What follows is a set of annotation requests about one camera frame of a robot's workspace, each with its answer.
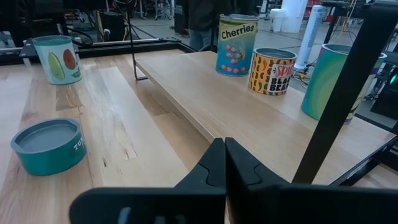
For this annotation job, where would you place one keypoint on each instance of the yellow black beans can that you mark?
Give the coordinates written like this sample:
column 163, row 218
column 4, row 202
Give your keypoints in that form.
column 270, row 74

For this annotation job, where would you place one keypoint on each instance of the black box speaker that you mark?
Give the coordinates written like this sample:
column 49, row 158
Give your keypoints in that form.
column 112, row 25

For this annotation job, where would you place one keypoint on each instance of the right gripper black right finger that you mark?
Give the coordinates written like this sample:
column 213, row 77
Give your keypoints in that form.
column 280, row 205

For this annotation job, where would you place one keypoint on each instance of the blue cherries can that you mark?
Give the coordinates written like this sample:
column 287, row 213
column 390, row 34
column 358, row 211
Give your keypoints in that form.
column 236, row 46

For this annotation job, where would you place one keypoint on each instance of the person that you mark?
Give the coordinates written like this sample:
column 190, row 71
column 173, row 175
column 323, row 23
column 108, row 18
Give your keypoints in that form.
column 202, row 25

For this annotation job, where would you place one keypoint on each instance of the black aluminium table frame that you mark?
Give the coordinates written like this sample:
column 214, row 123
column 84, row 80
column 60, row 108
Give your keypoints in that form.
column 109, row 46

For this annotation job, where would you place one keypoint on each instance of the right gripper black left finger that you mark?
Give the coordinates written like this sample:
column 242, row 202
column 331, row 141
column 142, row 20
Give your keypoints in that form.
column 186, row 205

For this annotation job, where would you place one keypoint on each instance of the wooden shelf with black legs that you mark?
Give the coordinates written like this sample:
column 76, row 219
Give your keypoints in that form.
column 248, row 124

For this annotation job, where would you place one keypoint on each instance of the black device with green light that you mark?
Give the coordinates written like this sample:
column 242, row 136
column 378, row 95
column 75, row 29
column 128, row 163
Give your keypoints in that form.
column 388, row 96

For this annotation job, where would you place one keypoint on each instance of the white column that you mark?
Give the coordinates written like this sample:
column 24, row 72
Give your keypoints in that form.
column 295, row 15

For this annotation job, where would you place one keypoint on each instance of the white bin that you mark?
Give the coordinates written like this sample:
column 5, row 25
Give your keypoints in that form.
column 276, row 18

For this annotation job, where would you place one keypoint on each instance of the white tower fan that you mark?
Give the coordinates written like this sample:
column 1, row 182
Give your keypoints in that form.
column 311, row 34

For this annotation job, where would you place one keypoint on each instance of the black background table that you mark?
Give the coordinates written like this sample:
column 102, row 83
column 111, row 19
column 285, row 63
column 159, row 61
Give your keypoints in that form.
column 342, row 4

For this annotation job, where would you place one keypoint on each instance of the white vegetable label can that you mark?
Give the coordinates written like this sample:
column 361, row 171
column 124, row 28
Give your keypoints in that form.
column 57, row 62

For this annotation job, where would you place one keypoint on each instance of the short teal tuna can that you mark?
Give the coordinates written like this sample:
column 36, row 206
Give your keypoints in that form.
column 46, row 155

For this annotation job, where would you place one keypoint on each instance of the green gradient label can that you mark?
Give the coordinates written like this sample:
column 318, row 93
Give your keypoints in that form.
column 323, row 81

